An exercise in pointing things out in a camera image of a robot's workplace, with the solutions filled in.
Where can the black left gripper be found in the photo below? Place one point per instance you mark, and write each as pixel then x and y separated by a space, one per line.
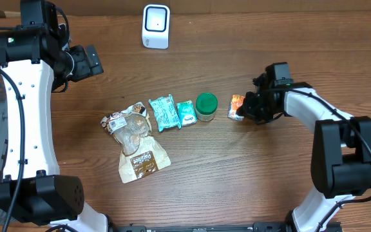
pixel 86 69

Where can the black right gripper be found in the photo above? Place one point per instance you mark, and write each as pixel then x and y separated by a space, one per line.
pixel 250 110

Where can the orange snack packet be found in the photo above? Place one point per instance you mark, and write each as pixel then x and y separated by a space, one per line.
pixel 235 103

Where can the green lid jar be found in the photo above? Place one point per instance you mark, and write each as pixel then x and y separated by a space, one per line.
pixel 206 106

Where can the teal tissue pack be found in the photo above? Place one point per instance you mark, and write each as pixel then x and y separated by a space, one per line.
pixel 186 113

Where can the light green snack bag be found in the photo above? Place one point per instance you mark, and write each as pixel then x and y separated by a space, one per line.
pixel 165 113

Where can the brown pancake snack bag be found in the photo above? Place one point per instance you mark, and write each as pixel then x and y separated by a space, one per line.
pixel 141 154

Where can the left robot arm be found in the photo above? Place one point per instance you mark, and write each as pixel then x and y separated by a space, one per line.
pixel 35 60

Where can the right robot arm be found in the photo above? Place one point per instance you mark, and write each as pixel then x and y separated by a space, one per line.
pixel 341 153

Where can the white barcode scanner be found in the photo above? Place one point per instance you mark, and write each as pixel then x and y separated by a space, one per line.
pixel 155 26

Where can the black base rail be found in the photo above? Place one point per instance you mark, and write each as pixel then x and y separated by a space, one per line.
pixel 205 228

